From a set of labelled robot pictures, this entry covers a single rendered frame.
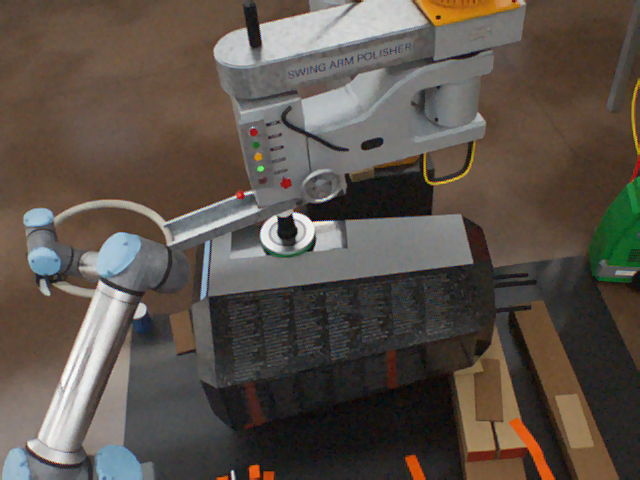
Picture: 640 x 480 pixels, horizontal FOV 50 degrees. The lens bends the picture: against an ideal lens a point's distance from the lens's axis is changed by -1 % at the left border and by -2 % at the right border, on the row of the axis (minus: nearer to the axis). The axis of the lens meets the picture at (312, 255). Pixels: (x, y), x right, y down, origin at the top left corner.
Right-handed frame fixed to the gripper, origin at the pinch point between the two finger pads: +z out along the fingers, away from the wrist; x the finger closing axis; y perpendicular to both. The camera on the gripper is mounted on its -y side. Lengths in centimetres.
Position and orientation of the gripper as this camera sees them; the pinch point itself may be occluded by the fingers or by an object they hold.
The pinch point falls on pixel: (51, 288)
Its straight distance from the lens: 259.1
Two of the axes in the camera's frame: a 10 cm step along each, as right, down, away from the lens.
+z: -1.2, 6.9, 7.1
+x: 6.9, -4.6, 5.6
